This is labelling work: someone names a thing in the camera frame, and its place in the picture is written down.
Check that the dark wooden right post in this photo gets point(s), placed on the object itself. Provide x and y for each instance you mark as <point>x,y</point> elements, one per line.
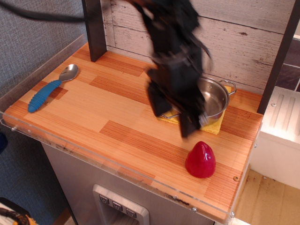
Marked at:
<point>280,58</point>

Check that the grey toy fridge cabinet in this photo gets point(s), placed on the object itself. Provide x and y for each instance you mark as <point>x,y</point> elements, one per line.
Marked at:
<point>77,178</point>

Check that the red plastic strawberry toy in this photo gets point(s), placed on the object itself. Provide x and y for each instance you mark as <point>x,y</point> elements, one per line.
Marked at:
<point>201,161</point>

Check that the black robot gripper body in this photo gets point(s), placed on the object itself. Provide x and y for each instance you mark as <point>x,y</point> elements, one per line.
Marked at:
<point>177,75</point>

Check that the clear acrylic edge guard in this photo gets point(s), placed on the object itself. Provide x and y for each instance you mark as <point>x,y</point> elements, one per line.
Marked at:
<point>151,154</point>

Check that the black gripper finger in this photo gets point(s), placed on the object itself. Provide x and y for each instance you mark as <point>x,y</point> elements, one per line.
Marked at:
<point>157,100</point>
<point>190,124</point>

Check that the dark wooden post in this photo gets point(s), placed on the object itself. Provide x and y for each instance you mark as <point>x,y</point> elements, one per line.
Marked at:
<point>94,28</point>
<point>280,58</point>

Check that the stainless steel pot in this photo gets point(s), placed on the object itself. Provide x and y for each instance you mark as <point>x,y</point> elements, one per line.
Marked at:
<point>205,83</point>

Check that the yellow object bottom left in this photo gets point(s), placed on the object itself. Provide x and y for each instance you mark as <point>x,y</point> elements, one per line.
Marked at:
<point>8,217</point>

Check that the white toy sink unit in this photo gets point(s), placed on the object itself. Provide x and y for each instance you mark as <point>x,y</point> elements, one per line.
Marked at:
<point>276,153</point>

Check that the dark wooden left post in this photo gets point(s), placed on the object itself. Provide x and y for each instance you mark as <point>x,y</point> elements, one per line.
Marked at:
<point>94,28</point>

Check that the blue handled metal spoon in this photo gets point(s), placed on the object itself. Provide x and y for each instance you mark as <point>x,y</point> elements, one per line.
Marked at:
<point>69,73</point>

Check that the silver water dispenser panel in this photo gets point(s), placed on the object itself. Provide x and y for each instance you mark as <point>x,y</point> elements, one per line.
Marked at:
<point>113,208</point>

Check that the yellow sponge cloth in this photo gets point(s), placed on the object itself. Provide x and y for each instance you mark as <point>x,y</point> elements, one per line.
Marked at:
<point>211,127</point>

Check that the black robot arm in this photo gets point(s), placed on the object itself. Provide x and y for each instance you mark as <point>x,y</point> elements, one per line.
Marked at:
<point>169,22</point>

